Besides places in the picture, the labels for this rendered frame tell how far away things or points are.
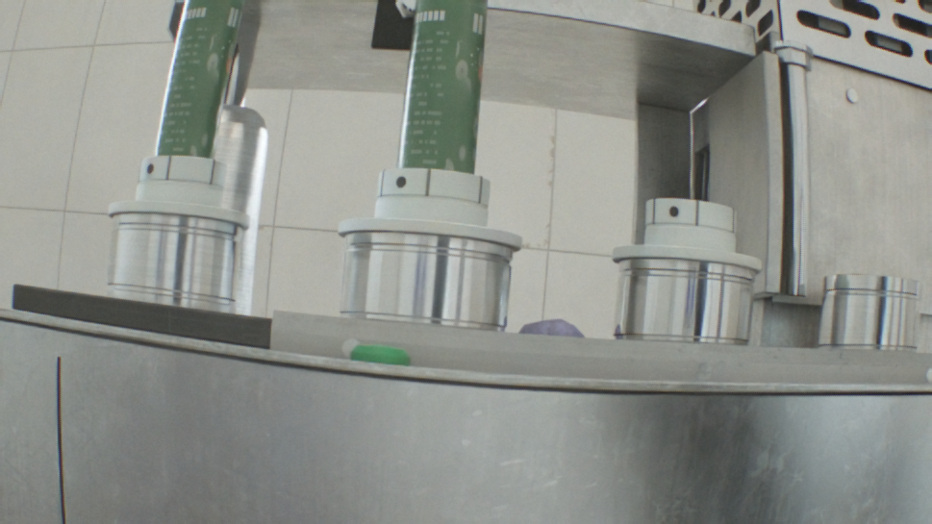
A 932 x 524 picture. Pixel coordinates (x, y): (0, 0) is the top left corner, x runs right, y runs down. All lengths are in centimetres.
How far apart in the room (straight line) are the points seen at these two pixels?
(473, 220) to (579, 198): 153
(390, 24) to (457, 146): 9
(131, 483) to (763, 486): 21
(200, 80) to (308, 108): 152
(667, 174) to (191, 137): 40
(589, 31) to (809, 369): 26
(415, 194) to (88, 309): 15
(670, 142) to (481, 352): 40
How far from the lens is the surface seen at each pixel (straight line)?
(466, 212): 54
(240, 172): 69
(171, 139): 55
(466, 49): 56
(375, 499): 39
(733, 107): 71
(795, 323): 66
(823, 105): 66
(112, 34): 217
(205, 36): 56
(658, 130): 87
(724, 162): 73
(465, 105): 55
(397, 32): 61
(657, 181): 86
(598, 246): 207
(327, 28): 73
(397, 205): 54
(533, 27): 70
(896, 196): 68
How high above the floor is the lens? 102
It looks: 4 degrees up
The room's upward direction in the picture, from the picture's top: 5 degrees clockwise
